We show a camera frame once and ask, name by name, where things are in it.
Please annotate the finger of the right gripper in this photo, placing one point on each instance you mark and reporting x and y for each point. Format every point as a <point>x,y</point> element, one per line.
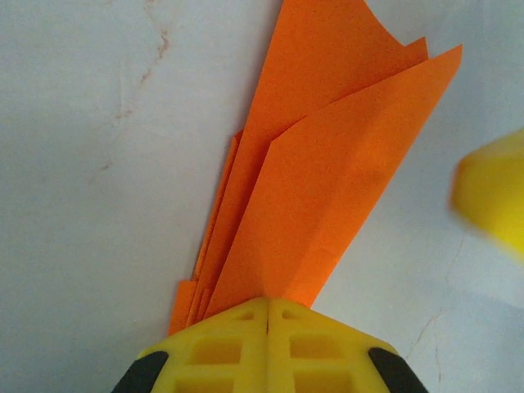
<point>495,192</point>

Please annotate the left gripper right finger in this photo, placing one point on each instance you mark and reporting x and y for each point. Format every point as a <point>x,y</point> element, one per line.
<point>319,360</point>

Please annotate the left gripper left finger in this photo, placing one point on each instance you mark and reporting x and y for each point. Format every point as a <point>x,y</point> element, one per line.
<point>229,360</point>

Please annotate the orange square paper sheet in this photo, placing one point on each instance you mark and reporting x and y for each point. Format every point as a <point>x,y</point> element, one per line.
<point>327,184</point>

